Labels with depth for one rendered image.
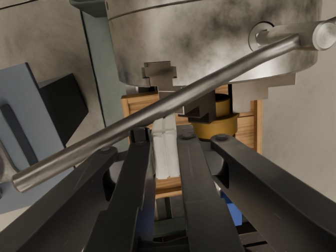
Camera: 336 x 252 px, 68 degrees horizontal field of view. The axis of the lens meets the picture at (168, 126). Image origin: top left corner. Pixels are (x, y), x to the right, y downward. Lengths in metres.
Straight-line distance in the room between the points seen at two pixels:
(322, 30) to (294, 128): 1.71
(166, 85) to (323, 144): 1.86
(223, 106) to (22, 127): 0.63
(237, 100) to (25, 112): 0.63
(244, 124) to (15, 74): 0.66
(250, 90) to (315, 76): 1.46
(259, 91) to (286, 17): 0.16
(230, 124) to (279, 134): 1.45
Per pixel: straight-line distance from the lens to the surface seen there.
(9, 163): 0.86
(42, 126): 0.85
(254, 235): 0.81
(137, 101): 0.62
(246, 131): 0.73
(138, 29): 0.32
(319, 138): 2.06
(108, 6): 0.39
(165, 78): 0.31
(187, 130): 0.16
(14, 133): 0.84
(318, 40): 0.23
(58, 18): 1.57
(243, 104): 0.45
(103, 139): 0.16
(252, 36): 0.30
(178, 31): 0.29
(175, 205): 0.81
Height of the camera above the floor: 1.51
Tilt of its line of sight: 70 degrees down
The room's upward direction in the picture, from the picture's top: 161 degrees clockwise
